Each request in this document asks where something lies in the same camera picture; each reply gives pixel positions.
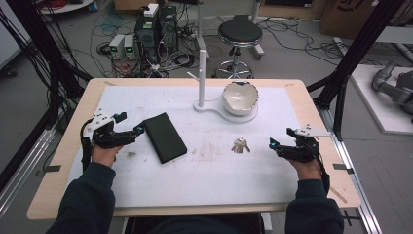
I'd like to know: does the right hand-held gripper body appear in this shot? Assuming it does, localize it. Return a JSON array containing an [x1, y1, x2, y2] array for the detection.
[[279, 124, 334, 164]]

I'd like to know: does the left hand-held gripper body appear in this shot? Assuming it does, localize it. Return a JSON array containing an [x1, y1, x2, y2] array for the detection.
[[82, 107, 137, 150]]

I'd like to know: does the black wallet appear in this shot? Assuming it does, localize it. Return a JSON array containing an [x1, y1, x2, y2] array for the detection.
[[142, 112, 188, 165]]

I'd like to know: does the bunch of silver keys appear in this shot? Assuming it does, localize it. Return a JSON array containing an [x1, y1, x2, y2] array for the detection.
[[231, 136, 251, 154]]

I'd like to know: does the white ceramic bowl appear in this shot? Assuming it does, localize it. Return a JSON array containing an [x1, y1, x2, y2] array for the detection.
[[221, 80, 260, 116]]

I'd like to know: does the white key stand with hook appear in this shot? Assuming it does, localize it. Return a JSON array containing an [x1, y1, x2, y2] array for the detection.
[[186, 49, 259, 125]]

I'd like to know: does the person's right hand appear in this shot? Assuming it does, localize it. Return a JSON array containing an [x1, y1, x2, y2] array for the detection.
[[287, 157, 323, 181]]

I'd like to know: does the person's left hand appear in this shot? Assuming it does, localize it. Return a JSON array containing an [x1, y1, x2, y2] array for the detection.
[[91, 145, 125, 169]]

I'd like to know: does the grey power supply unit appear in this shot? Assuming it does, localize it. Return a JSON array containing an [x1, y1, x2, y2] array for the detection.
[[124, 34, 138, 60], [108, 33, 127, 60]]

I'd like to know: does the white table mat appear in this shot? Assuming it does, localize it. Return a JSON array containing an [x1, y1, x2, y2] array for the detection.
[[66, 85, 301, 209]]

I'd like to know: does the white floor board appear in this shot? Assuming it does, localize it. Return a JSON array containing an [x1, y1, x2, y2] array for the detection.
[[350, 63, 413, 136]]

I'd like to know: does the black computer tower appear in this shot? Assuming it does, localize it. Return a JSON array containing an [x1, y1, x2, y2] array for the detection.
[[134, 13, 161, 63], [158, 5, 179, 53]]

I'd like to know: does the white power strip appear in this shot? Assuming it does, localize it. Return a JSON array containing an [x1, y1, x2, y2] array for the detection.
[[333, 37, 351, 57]]

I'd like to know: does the white metal stand leg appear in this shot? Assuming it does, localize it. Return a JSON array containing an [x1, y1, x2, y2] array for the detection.
[[194, 0, 210, 59], [251, 0, 265, 61]]

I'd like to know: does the person's lap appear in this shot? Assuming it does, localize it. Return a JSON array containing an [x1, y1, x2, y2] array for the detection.
[[125, 214, 264, 234]]

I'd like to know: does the white box on computer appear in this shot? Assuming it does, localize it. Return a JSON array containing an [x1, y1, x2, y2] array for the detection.
[[143, 3, 160, 18]]

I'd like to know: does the black round stool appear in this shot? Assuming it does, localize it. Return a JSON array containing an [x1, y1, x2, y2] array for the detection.
[[212, 14, 265, 80]]

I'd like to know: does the round white table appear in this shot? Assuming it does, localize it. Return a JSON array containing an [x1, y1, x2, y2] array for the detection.
[[38, 0, 95, 16]]

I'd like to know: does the cardboard box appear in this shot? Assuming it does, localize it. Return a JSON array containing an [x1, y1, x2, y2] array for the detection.
[[319, 0, 403, 41]]

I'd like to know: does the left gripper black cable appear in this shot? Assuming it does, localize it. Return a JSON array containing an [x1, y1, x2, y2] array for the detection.
[[80, 118, 95, 174]]

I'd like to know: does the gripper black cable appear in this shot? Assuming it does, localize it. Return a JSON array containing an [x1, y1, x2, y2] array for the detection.
[[313, 139, 331, 196], [80, 118, 95, 174]]

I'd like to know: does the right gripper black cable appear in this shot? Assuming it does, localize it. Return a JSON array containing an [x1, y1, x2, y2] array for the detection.
[[313, 139, 331, 196]]

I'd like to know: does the aluminium rail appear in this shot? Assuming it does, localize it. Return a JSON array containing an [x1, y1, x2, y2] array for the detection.
[[0, 126, 56, 217], [318, 106, 384, 234]]

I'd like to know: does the black frame strut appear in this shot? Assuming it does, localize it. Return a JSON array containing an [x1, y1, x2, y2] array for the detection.
[[306, 0, 407, 141], [0, 0, 94, 193]]

